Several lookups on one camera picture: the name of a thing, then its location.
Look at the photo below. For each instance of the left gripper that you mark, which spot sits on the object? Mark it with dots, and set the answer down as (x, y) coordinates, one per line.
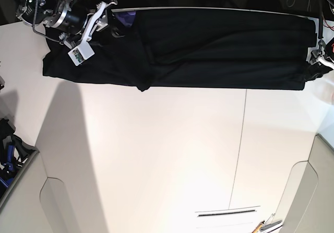
(321, 61)

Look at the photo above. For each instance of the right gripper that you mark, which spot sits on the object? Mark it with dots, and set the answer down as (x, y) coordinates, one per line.
(69, 23)

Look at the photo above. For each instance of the black T-shirt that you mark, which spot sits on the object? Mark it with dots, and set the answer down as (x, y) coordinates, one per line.
(202, 48)

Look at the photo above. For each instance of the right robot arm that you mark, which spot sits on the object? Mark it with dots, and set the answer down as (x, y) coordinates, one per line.
(31, 13)

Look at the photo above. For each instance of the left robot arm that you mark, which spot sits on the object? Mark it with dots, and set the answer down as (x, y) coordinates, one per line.
(325, 9)

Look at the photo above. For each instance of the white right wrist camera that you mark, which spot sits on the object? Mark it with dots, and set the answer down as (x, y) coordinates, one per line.
(81, 53)

